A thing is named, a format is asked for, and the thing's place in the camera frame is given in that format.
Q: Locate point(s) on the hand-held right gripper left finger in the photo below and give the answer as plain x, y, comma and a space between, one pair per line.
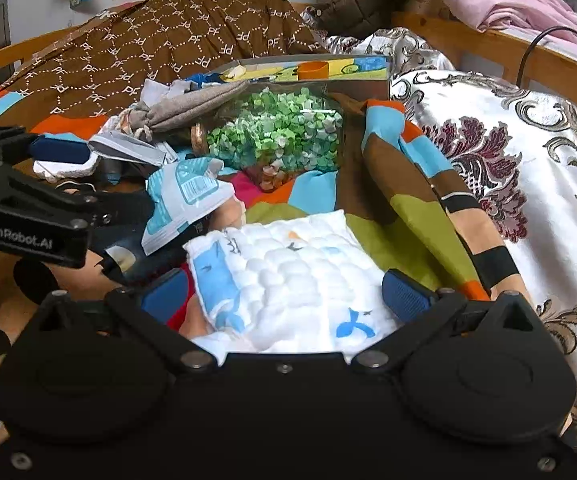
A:
164, 297

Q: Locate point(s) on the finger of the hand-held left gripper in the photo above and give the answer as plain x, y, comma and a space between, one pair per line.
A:
61, 151
76, 204

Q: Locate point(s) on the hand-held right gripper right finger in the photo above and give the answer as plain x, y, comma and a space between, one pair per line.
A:
407, 296

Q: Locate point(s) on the white crocheted pad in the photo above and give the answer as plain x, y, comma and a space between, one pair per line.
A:
66, 170

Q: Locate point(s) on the grey white packet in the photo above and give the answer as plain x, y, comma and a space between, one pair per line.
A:
128, 147

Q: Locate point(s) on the blue white packet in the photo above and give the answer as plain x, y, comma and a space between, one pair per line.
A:
183, 195

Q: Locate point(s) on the white quilted cloth blue print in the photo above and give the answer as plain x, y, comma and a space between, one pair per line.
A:
293, 280

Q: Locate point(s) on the grey cloth bundle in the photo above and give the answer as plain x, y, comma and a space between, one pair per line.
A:
193, 105

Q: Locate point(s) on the clear plastic storage box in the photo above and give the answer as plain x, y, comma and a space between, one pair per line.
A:
358, 75

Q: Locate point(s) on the white cloth piece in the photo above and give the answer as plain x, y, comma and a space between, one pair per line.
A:
157, 92

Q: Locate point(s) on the colourful patchwork bedsheet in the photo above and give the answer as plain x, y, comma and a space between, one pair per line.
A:
318, 195

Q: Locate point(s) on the brown patterned quilt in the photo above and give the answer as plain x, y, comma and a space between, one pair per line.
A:
158, 40

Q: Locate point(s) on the white floral blanket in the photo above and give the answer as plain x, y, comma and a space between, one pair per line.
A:
518, 185

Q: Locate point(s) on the wooden bed frame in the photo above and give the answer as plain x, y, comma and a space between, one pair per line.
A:
468, 40

